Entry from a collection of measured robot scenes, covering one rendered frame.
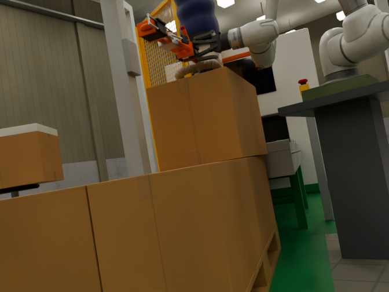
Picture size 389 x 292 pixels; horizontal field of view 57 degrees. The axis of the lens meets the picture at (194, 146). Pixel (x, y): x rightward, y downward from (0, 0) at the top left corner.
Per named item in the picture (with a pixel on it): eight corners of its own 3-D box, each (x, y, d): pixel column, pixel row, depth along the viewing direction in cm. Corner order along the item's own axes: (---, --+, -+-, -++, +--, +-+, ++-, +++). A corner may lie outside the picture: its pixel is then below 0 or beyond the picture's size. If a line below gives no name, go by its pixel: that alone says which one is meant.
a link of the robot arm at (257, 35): (241, 40, 152) (247, 57, 164) (278, 30, 148) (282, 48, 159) (238, 19, 156) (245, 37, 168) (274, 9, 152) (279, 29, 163)
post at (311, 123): (324, 219, 264) (298, 87, 270) (334, 218, 262) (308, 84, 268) (325, 221, 258) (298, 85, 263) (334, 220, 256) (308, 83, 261)
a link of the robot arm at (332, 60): (341, 77, 187) (333, 37, 189) (369, 66, 170) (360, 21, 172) (316, 79, 181) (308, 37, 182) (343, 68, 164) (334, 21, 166)
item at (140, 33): (149, 43, 140) (146, 30, 141) (165, 37, 138) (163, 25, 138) (138, 37, 132) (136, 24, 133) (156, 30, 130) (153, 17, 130)
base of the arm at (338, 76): (366, 83, 183) (363, 72, 183) (360, 77, 164) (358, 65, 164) (329, 92, 192) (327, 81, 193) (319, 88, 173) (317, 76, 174)
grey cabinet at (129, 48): (136, 76, 337) (131, 45, 339) (142, 75, 336) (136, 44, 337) (126, 72, 318) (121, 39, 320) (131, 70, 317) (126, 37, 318)
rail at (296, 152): (298, 160, 435) (295, 145, 436) (303, 160, 433) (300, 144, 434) (286, 174, 215) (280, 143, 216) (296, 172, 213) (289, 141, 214)
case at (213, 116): (204, 165, 223) (193, 102, 225) (268, 153, 208) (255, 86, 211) (160, 172, 167) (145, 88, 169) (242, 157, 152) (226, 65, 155)
